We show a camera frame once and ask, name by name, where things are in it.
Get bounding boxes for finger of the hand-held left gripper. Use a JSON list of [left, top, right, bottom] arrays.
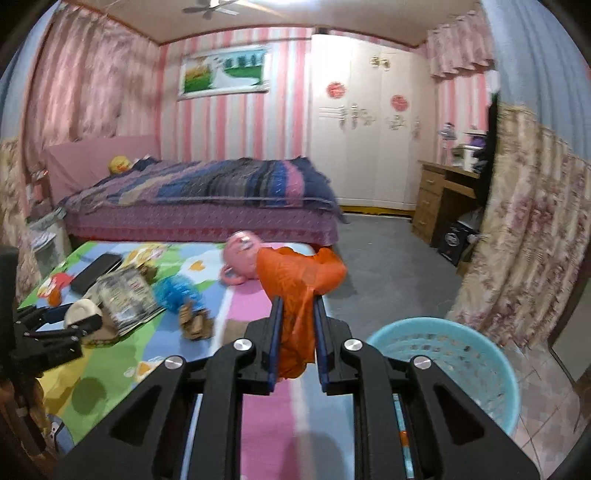
[[14, 305, 75, 329], [25, 315, 103, 346]]

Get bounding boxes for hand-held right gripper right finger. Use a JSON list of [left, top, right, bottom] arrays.
[[314, 298, 540, 480]]

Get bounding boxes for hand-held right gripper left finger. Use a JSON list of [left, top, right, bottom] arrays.
[[54, 296, 284, 480]]

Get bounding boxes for orange cloth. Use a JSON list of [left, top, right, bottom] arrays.
[[255, 247, 348, 380]]

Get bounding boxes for light blue plastic basket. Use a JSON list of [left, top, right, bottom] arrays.
[[367, 317, 520, 437]]

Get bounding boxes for white nightstand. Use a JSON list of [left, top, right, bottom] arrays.
[[28, 215, 70, 273]]

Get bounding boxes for colourful cartoon play mat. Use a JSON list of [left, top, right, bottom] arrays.
[[16, 240, 365, 480]]

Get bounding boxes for black flat case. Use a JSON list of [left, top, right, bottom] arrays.
[[70, 253, 123, 295]]

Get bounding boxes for glossy printed magazine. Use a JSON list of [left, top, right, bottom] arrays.
[[88, 267, 167, 334]]

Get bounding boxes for floral beige curtain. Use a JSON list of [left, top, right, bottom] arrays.
[[0, 138, 42, 296], [450, 102, 591, 352]]

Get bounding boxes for pink mug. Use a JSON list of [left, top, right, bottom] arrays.
[[220, 232, 262, 286]]

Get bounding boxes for blue fluffy toy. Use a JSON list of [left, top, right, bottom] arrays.
[[152, 275, 205, 315]]

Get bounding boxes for pink headboard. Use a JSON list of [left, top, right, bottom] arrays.
[[44, 135, 160, 204]]

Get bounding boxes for bed with striped blanket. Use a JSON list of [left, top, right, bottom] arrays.
[[60, 157, 345, 217]]

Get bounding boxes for black bag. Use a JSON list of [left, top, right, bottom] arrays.
[[436, 220, 478, 266]]

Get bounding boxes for wooden desk with drawers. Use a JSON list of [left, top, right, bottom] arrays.
[[411, 160, 490, 247]]

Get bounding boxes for white wardrobe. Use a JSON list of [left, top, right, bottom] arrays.
[[307, 30, 439, 210]]

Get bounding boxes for pink curtain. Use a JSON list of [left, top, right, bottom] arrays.
[[23, 2, 162, 162]]

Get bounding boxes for white box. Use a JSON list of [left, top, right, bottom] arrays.
[[450, 144, 481, 172]]

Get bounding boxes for dark hanging clothes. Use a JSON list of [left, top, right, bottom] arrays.
[[475, 92, 502, 185]]

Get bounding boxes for pink curtain valance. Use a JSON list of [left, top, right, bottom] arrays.
[[425, 9, 499, 79]]

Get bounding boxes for ceiling fan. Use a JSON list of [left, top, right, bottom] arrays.
[[181, 0, 245, 19]]

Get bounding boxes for framed landscape wall picture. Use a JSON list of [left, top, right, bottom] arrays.
[[178, 46, 271, 100]]

